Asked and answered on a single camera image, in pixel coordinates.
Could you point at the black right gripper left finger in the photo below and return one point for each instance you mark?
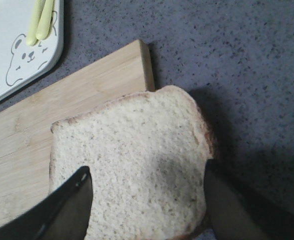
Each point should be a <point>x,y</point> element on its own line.
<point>63,215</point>

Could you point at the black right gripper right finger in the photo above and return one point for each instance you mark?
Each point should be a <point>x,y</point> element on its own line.
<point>229,218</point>

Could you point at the bread slice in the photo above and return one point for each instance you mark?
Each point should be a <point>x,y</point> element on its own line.
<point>146,153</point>

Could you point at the white bear tray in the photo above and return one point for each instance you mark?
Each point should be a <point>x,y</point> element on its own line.
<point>20,63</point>

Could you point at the wooden cutting board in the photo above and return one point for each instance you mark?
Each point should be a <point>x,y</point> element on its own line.
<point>25,128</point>

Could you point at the light green plastic fork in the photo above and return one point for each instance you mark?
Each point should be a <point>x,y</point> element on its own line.
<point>34,21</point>

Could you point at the light green plastic knife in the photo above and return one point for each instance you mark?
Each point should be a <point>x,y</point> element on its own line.
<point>45,20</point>

